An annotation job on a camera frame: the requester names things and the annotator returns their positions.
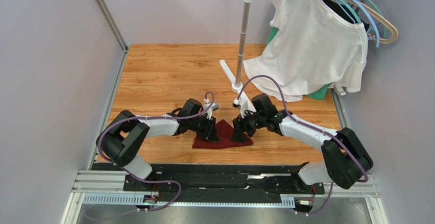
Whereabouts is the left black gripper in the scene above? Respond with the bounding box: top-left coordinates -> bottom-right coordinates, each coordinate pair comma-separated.
188,114 -> 220,142

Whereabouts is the dark red cloth napkin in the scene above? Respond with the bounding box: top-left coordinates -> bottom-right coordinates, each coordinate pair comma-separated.
192,120 -> 254,150

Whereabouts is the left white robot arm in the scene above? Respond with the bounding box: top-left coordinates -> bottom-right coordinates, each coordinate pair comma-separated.
96,98 -> 220,180

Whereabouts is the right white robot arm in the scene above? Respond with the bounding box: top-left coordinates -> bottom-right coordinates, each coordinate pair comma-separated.
231,93 -> 374,189

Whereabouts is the white clothes rack stand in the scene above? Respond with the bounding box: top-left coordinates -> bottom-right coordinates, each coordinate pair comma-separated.
219,0 -> 254,111

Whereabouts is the green garment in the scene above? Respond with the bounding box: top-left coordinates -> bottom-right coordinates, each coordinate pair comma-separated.
266,27 -> 330,101

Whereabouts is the white t-shirt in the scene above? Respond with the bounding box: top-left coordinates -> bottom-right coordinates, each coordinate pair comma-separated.
244,0 -> 368,102

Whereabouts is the black garment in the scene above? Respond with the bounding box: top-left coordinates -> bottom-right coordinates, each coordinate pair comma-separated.
322,0 -> 357,24

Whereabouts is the blue plastic hanger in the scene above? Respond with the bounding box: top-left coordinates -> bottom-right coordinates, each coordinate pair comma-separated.
334,0 -> 380,47

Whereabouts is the wooden hanger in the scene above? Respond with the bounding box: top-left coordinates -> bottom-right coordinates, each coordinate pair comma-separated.
351,0 -> 399,45

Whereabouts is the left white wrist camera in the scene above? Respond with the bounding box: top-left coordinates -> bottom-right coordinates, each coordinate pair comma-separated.
202,98 -> 219,119

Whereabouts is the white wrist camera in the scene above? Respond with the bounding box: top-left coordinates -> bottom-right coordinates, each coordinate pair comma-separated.
232,98 -> 249,118
202,98 -> 219,119

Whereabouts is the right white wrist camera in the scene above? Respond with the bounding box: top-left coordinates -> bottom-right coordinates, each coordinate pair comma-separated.
232,98 -> 249,118

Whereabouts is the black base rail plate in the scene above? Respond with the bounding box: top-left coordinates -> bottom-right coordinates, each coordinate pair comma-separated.
91,162 -> 337,205

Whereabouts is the aluminium frame rail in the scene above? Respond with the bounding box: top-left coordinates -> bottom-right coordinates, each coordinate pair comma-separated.
94,0 -> 129,53

